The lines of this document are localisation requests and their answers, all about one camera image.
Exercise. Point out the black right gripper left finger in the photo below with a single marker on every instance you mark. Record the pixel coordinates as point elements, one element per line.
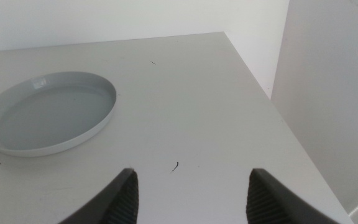
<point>120,202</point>

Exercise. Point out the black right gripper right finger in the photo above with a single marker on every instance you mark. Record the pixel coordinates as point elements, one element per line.
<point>269,202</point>

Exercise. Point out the grey shallow bowl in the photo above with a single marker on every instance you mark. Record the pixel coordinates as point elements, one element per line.
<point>51,118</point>

